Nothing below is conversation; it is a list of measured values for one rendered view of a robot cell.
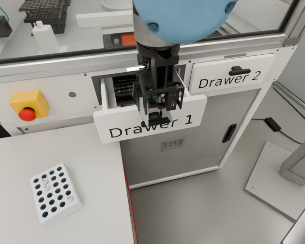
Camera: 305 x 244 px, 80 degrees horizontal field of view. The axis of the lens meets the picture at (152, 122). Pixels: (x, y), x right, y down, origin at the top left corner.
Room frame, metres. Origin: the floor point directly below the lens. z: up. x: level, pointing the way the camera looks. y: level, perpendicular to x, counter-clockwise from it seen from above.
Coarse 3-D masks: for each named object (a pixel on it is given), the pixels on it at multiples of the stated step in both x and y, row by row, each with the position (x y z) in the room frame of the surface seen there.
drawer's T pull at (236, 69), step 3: (234, 66) 0.54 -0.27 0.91; (237, 66) 0.54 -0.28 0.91; (231, 69) 0.53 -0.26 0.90; (234, 69) 0.52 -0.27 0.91; (237, 69) 0.52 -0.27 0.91; (240, 69) 0.52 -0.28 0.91; (243, 69) 0.52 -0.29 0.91; (246, 69) 0.52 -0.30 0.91; (249, 69) 0.52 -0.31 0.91; (231, 72) 0.50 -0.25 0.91; (234, 72) 0.50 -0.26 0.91; (237, 72) 0.50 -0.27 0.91; (240, 72) 0.50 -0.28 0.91; (243, 72) 0.51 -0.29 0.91; (246, 72) 0.51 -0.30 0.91; (249, 72) 0.51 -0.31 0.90; (231, 75) 0.50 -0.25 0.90; (234, 75) 0.50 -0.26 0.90
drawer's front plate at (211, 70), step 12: (228, 60) 0.55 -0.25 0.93; (240, 60) 0.55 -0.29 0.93; (252, 60) 0.55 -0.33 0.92; (264, 60) 0.57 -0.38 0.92; (192, 72) 0.52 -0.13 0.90; (204, 72) 0.52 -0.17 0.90; (216, 72) 0.53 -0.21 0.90; (228, 72) 0.54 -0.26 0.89; (252, 72) 0.56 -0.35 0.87; (264, 72) 0.57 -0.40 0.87; (192, 84) 0.51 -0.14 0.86; (204, 84) 0.52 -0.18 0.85; (216, 84) 0.53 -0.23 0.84; (228, 84) 0.54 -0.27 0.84; (240, 84) 0.55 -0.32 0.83
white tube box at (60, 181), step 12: (60, 168) 0.23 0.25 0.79; (36, 180) 0.20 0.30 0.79; (48, 180) 0.20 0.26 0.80; (60, 180) 0.20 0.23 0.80; (36, 192) 0.17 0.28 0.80; (48, 192) 0.17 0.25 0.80; (60, 192) 0.17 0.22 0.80; (72, 192) 0.17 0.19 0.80; (36, 204) 0.14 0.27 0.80; (48, 204) 0.14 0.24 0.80; (60, 204) 0.14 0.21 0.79; (72, 204) 0.14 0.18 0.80; (48, 216) 0.11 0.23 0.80; (60, 216) 0.12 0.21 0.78
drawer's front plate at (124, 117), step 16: (192, 96) 0.36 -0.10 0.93; (96, 112) 0.31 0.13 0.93; (112, 112) 0.31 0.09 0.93; (128, 112) 0.31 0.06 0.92; (176, 112) 0.34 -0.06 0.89; (192, 112) 0.35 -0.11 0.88; (112, 128) 0.30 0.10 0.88; (144, 128) 0.32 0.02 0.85; (160, 128) 0.33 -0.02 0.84; (176, 128) 0.34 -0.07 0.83
